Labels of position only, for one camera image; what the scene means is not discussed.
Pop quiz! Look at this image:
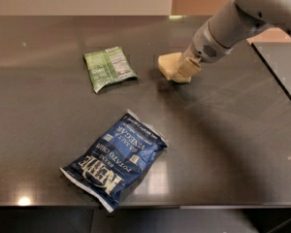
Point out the yellow sponge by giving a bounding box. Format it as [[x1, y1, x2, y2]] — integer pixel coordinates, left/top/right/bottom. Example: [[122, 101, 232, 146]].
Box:
[[158, 52, 191, 83]]

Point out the green jalapeno chip bag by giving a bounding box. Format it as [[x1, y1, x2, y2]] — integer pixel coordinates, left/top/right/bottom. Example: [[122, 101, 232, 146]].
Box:
[[83, 47, 137, 93]]

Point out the blue kettle chip bag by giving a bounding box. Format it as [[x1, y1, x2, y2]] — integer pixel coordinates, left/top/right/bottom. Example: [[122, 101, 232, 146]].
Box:
[[60, 111, 168, 213]]

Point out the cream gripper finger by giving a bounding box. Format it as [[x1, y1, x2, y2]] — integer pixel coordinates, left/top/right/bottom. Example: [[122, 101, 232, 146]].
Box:
[[172, 49, 195, 78], [171, 57, 201, 83]]

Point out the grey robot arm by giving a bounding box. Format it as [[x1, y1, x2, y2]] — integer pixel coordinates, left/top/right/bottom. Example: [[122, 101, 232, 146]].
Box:
[[170, 0, 291, 83]]

